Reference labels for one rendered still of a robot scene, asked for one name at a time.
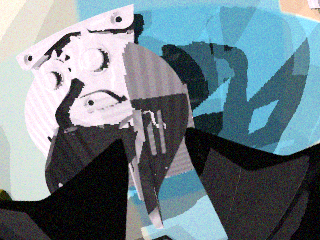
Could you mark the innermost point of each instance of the grey flat rectangular plate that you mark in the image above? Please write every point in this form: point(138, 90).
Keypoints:
point(165, 237)

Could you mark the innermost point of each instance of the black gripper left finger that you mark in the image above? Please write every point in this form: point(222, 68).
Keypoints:
point(91, 206)

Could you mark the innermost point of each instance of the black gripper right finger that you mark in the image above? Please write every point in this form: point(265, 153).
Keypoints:
point(252, 191)

